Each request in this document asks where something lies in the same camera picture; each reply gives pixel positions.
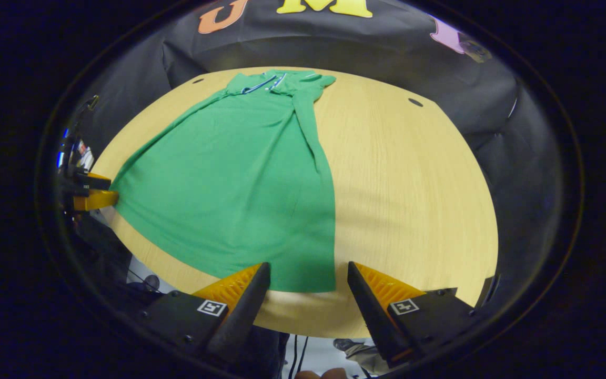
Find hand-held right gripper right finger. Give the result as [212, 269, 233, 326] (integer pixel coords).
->
[347, 261, 481, 369]

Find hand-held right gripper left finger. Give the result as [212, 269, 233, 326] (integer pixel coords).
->
[139, 262, 272, 364]

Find green T-shirt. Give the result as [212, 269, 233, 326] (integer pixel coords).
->
[111, 69, 337, 294]

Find person's dark trousers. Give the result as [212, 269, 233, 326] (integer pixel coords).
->
[245, 326, 291, 379]

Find person's grey shoe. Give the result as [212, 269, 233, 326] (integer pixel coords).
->
[334, 338, 383, 375]

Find black backdrop cloth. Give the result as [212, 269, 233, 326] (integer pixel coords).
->
[72, 0, 567, 306]

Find black floor cable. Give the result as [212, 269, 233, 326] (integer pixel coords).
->
[285, 334, 310, 379]

